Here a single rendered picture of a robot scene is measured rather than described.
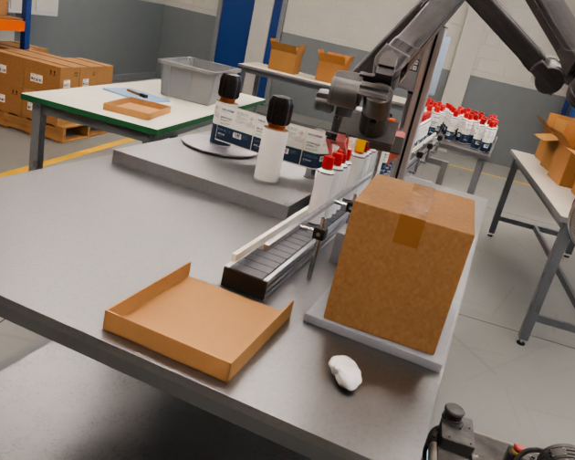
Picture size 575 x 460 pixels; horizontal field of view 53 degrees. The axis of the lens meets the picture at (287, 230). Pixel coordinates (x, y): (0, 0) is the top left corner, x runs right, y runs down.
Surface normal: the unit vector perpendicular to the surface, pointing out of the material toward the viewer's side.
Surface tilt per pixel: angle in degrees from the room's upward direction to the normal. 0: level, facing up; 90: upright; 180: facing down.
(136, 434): 0
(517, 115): 90
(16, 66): 90
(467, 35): 90
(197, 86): 95
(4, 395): 0
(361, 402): 0
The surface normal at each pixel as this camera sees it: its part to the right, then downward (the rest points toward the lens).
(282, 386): 0.21, -0.92
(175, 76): -0.20, 0.38
